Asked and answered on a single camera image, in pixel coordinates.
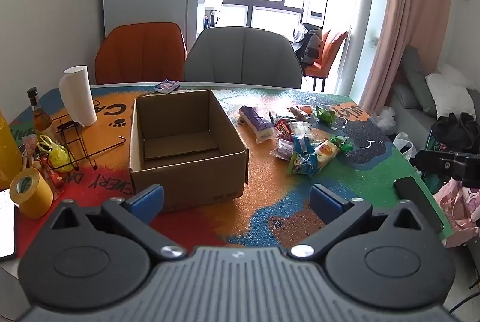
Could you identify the purple snack packet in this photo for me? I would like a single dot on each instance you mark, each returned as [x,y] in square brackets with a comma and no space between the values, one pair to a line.
[255,119]

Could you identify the orange upholstered chair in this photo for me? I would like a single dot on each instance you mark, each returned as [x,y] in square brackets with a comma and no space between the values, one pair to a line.
[138,52]

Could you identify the red snack packet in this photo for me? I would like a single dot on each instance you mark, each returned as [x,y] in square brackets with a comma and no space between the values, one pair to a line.
[284,129]

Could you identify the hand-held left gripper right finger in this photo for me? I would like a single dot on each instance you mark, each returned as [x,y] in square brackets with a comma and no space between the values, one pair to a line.
[324,202]

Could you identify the yellow tape roll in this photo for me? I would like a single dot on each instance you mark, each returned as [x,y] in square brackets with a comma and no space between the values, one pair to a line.
[33,194]

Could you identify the bright green candy packet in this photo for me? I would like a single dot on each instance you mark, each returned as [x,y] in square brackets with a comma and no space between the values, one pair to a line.
[325,116]

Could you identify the grey upholstered chair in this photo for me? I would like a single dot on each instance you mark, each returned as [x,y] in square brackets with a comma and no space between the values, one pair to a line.
[243,56]

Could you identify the white plastic bag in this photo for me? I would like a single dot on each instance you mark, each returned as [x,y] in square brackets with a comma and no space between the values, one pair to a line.
[386,119]
[404,146]

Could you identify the yellow bread packet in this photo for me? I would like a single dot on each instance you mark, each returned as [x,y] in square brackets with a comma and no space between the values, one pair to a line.
[324,153]

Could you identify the smartphone with white screen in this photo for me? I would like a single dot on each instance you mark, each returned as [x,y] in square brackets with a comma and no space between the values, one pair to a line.
[5,224]

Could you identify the black smartphone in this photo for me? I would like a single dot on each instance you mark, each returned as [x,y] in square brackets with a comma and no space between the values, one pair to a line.
[418,202]

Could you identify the orange-red snack packet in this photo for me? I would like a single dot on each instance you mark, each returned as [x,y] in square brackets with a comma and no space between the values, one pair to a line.
[300,112]

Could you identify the white paper towel roll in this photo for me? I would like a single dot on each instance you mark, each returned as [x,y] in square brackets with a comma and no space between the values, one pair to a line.
[77,97]

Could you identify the glass bottle with amber liquid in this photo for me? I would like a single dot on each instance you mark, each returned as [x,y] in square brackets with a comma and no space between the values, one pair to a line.
[39,117]

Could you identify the black backpack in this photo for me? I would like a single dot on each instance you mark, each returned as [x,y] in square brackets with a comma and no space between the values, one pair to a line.
[309,42]

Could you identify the orange dining chair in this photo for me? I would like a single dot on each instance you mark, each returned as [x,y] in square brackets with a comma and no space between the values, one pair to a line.
[330,52]

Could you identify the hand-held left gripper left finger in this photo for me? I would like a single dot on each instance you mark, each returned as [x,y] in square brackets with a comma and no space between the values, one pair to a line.
[148,200]

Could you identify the purple-white small snack packet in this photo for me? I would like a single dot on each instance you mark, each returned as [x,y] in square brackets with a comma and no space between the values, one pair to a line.
[283,150]

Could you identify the grey cushion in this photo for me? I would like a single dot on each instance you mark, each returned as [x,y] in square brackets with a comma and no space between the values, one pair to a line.
[416,82]

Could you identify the yellow plastic bag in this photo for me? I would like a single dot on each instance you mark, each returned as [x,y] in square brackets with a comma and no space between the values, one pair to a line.
[56,153]

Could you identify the white snack packet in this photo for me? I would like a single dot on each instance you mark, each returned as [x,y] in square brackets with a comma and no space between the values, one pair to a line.
[301,129]

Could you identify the black bag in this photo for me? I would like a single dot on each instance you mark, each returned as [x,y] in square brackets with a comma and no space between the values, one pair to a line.
[453,131]

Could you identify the blue snack packet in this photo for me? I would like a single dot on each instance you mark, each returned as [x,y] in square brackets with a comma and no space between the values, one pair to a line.
[302,161]

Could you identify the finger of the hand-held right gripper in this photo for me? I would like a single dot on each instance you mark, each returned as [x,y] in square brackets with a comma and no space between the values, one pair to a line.
[435,161]

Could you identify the small blue card pack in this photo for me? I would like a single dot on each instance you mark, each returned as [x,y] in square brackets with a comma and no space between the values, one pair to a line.
[167,86]

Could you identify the pink bag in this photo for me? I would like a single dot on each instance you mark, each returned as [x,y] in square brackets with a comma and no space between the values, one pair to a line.
[461,209]

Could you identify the cardboard box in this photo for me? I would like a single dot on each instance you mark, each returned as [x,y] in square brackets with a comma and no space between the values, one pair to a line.
[187,179]

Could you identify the white pillow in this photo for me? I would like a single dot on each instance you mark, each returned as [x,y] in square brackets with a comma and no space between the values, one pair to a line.
[450,89]

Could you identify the grey sofa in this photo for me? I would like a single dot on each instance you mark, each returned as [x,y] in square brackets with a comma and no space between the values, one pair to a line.
[412,108]

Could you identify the pink curtain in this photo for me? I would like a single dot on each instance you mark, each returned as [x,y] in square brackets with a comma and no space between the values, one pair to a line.
[408,14]

